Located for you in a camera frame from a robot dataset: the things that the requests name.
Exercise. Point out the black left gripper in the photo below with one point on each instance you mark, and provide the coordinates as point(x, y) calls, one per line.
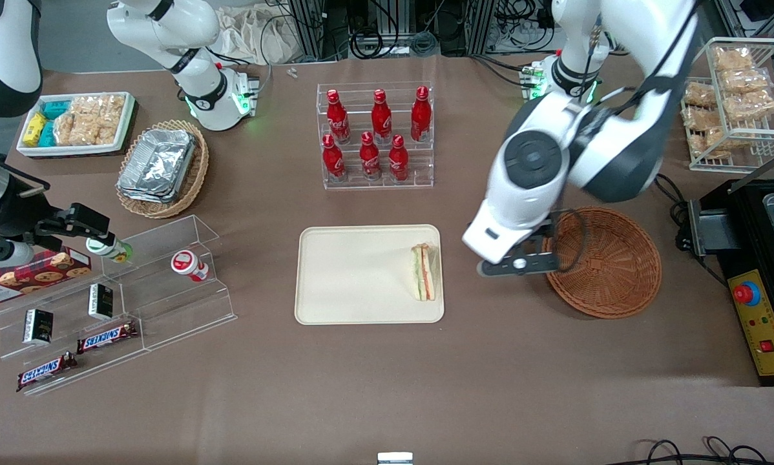
point(544, 230)

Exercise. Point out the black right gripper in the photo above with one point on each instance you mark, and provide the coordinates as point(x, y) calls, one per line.
point(13, 216)

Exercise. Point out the triangle sandwich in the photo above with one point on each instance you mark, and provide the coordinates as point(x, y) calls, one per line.
point(424, 271)

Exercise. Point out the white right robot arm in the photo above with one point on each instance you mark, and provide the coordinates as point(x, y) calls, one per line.
point(199, 97)

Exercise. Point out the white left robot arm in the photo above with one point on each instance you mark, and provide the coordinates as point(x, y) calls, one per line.
point(529, 161)

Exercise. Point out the brown round wicker basket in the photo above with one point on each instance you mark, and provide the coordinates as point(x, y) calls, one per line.
point(613, 271)

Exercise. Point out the light tan wicker basket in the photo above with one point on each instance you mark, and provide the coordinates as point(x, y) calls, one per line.
point(196, 174)

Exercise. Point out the beige plastic tray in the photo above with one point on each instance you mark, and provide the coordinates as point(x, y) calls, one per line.
point(361, 274)

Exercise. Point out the white bottle green cap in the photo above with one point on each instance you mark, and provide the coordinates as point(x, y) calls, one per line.
point(109, 248)

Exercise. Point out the red cookie box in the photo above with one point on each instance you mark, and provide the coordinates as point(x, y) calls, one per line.
point(38, 274)

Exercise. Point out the white plastic bin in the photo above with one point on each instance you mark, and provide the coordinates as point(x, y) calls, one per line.
point(70, 150)

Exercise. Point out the small black box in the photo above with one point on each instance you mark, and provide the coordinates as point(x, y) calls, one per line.
point(101, 301)
point(38, 326)

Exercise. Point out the stacked aluminium foil containers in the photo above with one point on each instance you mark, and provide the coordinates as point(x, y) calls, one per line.
point(157, 165)

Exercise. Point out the teal snack pack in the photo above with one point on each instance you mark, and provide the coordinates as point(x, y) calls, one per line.
point(55, 108)
point(47, 134)

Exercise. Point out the rice cracker snack pack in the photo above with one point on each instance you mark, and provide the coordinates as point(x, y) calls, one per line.
point(80, 123)
point(109, 116)

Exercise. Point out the yellow snack pack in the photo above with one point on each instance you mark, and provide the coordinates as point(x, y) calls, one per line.
point(34, 129)

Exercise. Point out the white bottle red cap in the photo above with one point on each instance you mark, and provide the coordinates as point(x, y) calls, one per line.
point(190, 265)

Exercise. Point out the Snickers chocolate bar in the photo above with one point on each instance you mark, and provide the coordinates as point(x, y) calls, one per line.
point(44, 371)
point(108, 337)

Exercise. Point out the clear acrylic stepped shelf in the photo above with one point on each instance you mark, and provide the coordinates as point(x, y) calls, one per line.
point(187, 310)
point(70, 381)

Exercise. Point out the clear acrylic bottle rack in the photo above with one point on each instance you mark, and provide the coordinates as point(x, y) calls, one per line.
point(419, 174)

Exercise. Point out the red cola bottle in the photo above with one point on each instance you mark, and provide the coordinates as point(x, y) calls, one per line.
point(398, 161)
point(337, 119)
point(420, 116)
point(332, 161)
point(369, 158)
point(380, 119)

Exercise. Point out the puffed rice snack pack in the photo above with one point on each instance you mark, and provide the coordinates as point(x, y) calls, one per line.
point(698, 95)
point(750, 105)
point(707, 143)
point(701, 119)
point(732, 58)
point(745, 81)

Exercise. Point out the yellow control box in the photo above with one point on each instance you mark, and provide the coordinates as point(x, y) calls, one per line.
point(765, 323)

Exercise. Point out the white cloth bag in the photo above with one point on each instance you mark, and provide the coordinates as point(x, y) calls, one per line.
point(251, 32)

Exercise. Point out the small metal plate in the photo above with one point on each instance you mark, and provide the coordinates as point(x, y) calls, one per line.
point(395, 458)

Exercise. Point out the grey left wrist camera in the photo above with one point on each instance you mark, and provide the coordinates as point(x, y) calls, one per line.
point(519, 266)

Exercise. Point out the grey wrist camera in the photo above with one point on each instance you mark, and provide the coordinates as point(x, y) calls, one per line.
point(2, 256)
point(519, 266)

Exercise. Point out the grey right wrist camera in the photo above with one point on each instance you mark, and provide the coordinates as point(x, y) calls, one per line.
point(2, 256)

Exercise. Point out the aluminium frame post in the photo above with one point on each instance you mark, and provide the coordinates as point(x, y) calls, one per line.
point(309, 29)
point(481, 26)

